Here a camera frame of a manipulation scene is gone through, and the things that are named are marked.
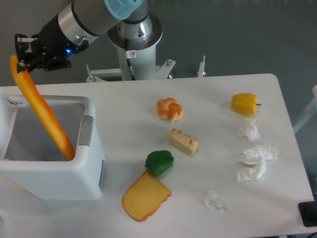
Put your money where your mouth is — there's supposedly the yellow bell pepper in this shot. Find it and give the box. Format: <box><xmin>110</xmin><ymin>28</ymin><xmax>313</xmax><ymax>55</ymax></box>
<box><xmin>231</xmin><ymin>93</ymin><xmax>261</xmax><ymax>116</ymax></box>

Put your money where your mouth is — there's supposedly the beige cake slice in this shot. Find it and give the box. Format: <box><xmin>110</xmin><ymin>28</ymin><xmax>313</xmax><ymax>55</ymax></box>
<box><xmin>169</xmin><ymin>128</ymin><xmax>200</xmax><ymax>154</ymax></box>

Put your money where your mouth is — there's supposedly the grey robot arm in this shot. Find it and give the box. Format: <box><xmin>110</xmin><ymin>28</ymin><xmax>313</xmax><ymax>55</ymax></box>
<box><xmin>14</xmin><ymin>0</ymin><xmax>148</xmax><ymax>72</ymax></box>

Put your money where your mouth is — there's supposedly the white trash can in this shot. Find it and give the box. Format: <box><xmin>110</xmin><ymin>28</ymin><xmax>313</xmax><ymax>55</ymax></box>
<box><xmin>0</xmin><ymin>92</ymin><xmax>105</xmax><ymax>200</ymax></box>

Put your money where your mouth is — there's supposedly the middle crumpled white tissue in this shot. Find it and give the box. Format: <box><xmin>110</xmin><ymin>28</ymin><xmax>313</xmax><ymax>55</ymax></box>
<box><xmin>238</xmin><ymin>144</ymin><xmax>278</xmax><ymax>167</ymax></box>

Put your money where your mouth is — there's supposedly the small crumpled white tissue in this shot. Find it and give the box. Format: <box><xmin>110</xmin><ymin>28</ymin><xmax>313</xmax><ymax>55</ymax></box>
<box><xmin>202</xmin><ymin>190</ymin><xmax>227</xmax><ymax>211</ymax></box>

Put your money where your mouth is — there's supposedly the lower crumpled white tissue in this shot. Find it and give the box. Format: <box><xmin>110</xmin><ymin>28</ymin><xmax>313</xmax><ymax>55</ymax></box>
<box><xmin>235</xmin><ymin>161</ymin><xmax>266</xmax><ymax>182</ymax></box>

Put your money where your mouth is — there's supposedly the green bell pepper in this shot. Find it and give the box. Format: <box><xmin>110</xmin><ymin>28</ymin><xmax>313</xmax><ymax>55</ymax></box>
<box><xmin>145</xmin><ymin>150</ymin><xmax>174</xmax><ymax>177</ymax></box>

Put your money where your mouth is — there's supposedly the upper crumpled white tissue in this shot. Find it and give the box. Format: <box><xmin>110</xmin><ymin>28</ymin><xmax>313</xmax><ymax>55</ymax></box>
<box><xmin>237</xmin><ymin>118</ymin><xmax>261</xmax><ymax>144</ymax></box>

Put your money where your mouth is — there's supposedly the white chair at right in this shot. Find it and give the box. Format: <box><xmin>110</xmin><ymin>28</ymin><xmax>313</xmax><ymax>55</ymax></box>
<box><xmin>293</xmin><ymin>85</ymin><xmax>317</xmax><ymax>134</ymax></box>

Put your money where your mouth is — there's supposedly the braided round bun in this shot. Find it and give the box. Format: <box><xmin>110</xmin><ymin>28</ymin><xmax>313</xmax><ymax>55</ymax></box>
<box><xmin>157</xmin><ymin>98</ymin><xmax>184</xmax><ymax>123</ymax></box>

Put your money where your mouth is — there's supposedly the black device at edge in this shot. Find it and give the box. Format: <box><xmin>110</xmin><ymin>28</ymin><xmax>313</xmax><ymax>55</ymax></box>
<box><xmin>298</xmin><ymin>201</ymin><xmax>317</xmax><ymax>227</ymax></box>

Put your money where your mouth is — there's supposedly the long orange baguette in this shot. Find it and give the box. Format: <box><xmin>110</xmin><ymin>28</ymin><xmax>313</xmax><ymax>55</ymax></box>
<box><xmin>10</xmin><ymin>55</ymin><xmax>75</xmax><ymax>161</ymax></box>

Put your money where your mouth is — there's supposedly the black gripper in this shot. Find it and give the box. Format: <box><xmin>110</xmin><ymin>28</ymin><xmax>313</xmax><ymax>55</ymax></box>
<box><xmin>15</xmin><ymin>19</ymin><xmax>89</xmax><ymax>73</ymax></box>

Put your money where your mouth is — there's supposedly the orange toast slice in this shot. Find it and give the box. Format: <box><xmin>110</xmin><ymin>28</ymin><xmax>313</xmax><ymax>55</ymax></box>
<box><xmin>122</xmin><ymin>172</ymin><xmax>171</xmax><ymax>222</ymax></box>

